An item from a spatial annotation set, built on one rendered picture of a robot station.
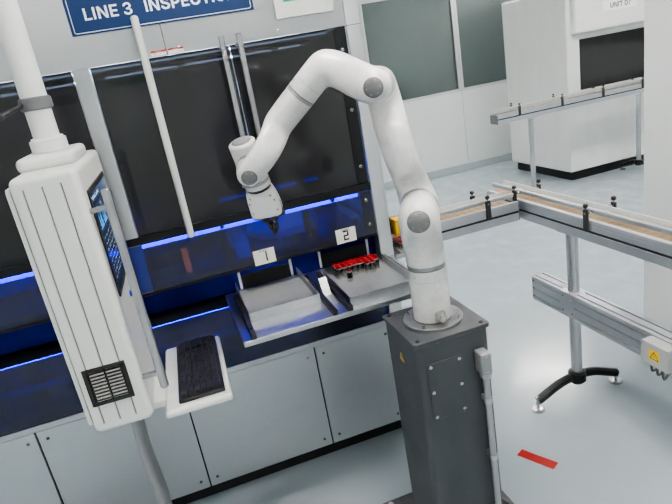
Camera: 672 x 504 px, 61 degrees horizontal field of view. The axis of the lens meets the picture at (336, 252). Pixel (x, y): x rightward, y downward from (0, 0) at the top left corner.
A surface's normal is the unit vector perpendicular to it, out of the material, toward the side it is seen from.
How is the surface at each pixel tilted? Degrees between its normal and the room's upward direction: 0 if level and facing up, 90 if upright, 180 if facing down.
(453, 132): 90
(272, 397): 90
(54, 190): 90
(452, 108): 90
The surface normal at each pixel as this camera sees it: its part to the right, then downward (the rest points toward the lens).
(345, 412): 0.30, 0.26
